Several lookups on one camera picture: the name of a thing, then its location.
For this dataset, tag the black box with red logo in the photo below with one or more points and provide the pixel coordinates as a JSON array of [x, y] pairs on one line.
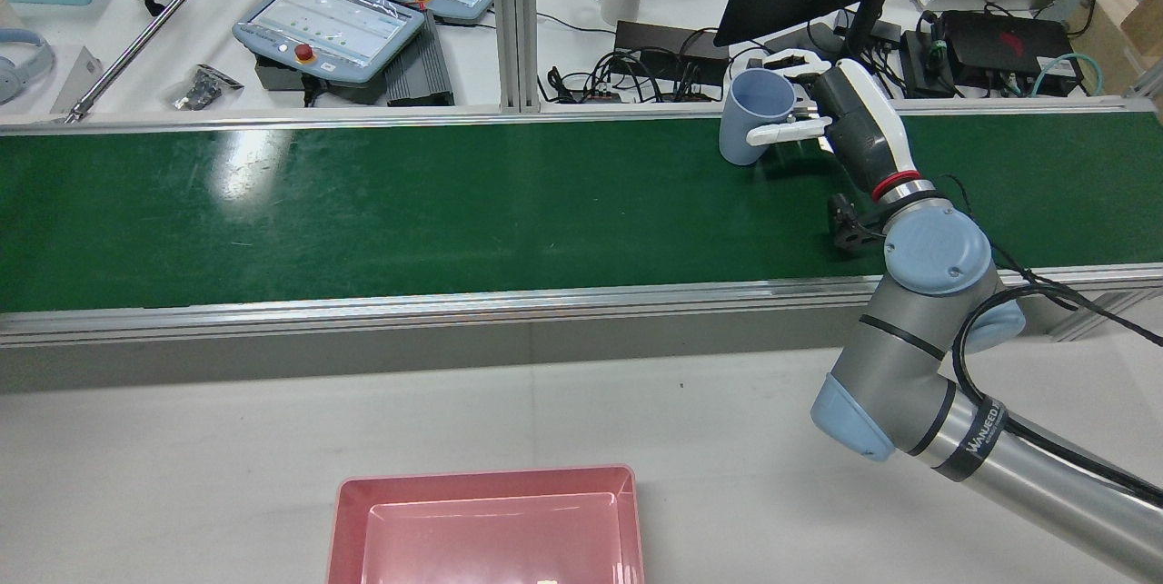
[[1008, 44]]

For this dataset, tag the black ribbed power adapter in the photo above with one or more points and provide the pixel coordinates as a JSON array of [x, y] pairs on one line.
[[420, 71]]

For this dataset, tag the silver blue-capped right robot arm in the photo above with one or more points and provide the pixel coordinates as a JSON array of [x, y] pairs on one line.
[[936, 248]]

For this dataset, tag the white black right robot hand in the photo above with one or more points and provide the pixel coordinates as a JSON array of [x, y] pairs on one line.
[[859, 125]]

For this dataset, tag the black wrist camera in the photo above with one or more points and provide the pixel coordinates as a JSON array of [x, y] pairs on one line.
[[849, 225]]

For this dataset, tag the large teach pendant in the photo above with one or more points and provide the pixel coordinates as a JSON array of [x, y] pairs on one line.
[[327, 25]]

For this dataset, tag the double aluminium profile post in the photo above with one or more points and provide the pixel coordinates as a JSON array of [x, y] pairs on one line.
[[513, 21]]

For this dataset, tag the light blue cup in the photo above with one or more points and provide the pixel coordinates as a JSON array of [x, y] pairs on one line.
[[750, 107]]

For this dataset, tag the light blue headphones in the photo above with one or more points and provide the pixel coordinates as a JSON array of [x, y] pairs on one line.
[[27, 66]]

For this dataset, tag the clear bag of screws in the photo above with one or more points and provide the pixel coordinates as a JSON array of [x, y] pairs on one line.
[[202, 86]]

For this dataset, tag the cardboard box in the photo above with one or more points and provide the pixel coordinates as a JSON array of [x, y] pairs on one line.
[[1122, 34]]

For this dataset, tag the long metal rod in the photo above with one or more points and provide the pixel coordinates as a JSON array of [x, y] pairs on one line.
[[150, 25]]

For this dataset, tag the pink plastic box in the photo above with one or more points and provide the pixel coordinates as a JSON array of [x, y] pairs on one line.
[[491, 529]]

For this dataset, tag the green conveyor belt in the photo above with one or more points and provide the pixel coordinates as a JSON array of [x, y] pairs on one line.
[[454, 202]]

